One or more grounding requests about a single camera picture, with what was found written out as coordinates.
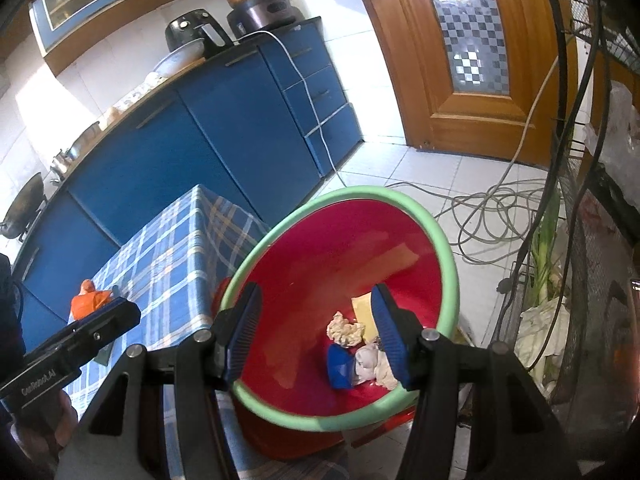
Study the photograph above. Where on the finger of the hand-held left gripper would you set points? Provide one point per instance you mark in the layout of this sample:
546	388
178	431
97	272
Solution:
97	332

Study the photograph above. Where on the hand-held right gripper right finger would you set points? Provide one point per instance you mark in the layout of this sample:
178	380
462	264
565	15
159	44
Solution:
395	345

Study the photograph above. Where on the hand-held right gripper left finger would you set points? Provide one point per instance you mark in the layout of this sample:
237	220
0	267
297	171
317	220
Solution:
242	337

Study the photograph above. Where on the orange plastic bag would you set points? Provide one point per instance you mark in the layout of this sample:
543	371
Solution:
90	302

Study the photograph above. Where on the white cloth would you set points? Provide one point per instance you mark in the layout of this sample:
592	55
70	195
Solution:
370	365

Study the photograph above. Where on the pale yellow sponge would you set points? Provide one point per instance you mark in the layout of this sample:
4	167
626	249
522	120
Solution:
364	312

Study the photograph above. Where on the cream paper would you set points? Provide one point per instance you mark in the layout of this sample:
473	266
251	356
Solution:
345	330

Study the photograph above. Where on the blue plastic bag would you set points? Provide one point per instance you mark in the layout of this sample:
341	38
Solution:
342	367

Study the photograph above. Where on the red basin with green rim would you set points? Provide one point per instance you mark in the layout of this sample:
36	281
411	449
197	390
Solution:
310	280

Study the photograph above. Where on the person's left hand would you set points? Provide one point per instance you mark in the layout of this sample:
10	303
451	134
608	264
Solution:
66	415

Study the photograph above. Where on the blue plaid tablecloth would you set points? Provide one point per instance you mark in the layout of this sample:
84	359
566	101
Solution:
165	260

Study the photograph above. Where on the black wok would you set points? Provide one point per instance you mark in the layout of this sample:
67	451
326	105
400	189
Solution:
22	207

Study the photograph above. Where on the white plastic bag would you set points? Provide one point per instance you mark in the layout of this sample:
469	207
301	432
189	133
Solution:
542	335

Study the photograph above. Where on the steel kettle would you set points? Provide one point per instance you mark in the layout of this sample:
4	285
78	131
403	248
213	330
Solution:
62	162

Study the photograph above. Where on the green onions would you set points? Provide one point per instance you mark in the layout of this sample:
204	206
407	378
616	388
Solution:
547	240

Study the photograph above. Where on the steel pot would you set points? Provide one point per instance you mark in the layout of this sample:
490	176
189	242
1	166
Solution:
85	140

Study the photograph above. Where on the blue kitchen cabinet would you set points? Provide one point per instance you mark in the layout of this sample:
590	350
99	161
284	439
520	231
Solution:
210	125

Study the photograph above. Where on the white bagged food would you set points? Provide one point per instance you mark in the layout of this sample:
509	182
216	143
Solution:
114	115

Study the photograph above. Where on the white bowl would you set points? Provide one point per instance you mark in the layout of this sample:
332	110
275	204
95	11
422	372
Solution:
177	57

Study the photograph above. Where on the wooden door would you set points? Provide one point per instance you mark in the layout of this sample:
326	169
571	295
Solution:
425	60

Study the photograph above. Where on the clear plastic bags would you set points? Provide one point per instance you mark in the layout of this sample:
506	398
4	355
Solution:
620	130

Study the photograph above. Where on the black air fryer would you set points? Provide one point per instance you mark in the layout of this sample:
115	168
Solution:
192	30

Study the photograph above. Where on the dark rice cooker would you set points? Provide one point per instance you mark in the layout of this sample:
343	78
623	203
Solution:
265	12

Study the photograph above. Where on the blue wall cabinet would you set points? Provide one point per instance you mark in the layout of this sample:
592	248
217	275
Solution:
90	15

